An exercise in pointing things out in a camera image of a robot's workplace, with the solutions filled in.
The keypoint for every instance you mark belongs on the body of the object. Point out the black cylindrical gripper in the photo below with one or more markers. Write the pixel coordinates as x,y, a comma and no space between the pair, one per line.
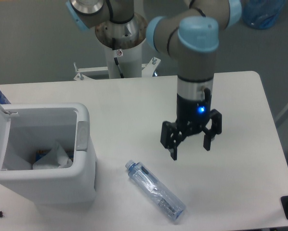
192,118

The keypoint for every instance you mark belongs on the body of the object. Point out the clear crushed plastic bottle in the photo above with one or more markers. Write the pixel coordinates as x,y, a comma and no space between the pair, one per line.
156,191

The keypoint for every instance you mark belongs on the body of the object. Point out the white plastic wrapper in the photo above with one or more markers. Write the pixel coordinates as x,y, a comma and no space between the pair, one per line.
55,159

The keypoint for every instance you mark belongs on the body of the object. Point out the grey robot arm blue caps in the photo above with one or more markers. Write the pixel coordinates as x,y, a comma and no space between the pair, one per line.
191,38

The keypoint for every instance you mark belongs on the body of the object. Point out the white plastic trash can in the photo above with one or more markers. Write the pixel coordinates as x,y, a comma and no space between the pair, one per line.
37,127

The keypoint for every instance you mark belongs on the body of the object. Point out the blue plastic bag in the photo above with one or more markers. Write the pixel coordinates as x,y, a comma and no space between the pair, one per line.
261,14

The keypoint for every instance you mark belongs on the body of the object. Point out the blue yellow snack packet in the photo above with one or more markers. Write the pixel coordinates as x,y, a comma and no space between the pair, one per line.
41,153

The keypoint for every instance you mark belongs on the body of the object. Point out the white pedestal base frame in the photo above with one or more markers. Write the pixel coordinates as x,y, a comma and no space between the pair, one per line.
119,70

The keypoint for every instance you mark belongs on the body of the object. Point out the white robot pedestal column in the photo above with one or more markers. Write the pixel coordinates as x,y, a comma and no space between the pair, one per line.
123,41

